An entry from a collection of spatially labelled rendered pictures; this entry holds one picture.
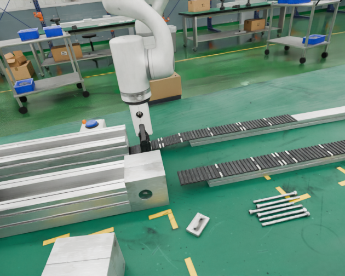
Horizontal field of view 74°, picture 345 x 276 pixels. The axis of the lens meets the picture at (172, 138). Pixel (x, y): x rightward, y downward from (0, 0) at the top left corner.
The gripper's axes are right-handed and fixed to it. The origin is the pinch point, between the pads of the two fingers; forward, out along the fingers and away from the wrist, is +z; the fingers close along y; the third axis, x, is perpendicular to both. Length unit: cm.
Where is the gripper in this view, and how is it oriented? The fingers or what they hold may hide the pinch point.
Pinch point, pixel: (145, 143)
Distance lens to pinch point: 74.1
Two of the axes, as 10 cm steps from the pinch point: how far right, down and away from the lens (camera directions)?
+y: -1.7, -5.1, 8.4
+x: -9.8, 1.7, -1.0
